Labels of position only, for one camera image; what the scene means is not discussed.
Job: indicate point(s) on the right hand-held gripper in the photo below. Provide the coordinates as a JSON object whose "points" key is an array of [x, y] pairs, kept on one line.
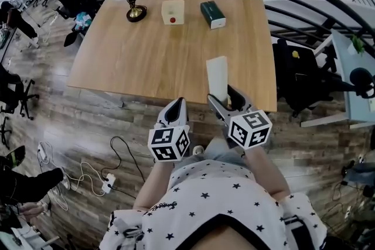
{"points": [[249, 131]]}

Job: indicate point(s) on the light blue plastic bag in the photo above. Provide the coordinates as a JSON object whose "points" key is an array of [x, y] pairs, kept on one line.
{"points": [[83, 21]]}

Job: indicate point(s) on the white office desk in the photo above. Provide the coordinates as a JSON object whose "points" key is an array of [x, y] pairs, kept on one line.
{"points": [[8, 44], [360, 109]]}

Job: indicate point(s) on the white box with red button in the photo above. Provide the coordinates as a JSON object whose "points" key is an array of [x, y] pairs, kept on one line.
{"points": [[173, 10]]}

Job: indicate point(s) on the white table leg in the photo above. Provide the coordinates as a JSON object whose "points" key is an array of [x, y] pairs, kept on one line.
{"points": [[112, 98]]}

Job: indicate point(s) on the person's star-print white shirt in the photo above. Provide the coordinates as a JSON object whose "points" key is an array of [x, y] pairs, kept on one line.
{"points": [[214, 205]]}

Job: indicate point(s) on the person's left forearm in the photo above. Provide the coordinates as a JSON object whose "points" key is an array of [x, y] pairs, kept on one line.
{"points": [[152, 187]]}

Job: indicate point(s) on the white power adapter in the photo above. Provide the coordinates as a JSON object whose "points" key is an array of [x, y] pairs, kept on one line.
{"points": [[42, 150]]}

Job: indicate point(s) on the person's right forearm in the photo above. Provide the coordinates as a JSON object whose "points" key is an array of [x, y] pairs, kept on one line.
{"points": [[268, 175]]}

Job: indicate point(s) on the small yellow object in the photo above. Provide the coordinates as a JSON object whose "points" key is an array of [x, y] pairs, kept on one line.
{"points": [[295, 54]]}

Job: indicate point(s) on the person's denim shorts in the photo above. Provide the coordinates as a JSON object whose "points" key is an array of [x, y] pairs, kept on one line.
{"points": [[218, 150]]}

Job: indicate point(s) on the black fabric item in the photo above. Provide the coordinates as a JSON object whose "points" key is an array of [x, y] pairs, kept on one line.
{"points": [[71, 39]]}

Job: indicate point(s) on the white power strip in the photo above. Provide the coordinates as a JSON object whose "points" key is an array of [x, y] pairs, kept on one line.
{"points": [[108, 183]]}

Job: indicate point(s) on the dark green tissue box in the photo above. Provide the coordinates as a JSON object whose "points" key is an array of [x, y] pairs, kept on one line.
{"points": [[212, 13]]}

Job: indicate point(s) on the white rectangular block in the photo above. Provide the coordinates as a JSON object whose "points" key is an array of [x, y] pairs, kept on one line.
{"points": [[217, 79]]}

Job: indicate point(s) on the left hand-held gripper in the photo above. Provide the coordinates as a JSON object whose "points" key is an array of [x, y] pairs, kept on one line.
{"points": [[168, 145]]}

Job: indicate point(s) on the small green potted plant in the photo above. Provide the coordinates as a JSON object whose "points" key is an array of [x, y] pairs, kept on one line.
{"points": [[357, 44]]}

